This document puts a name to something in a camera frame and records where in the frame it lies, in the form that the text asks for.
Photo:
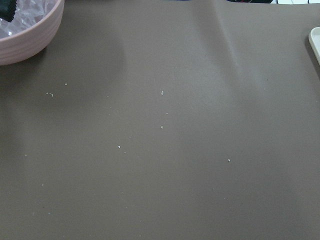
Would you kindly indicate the cream rabbit tray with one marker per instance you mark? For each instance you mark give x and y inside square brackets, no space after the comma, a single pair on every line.
[314,40]

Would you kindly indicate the pink ribbed bowl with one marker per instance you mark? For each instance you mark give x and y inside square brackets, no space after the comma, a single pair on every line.
[29,42]

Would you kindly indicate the clear plastic ice cubes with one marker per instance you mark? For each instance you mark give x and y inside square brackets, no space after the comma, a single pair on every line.
[27,13]

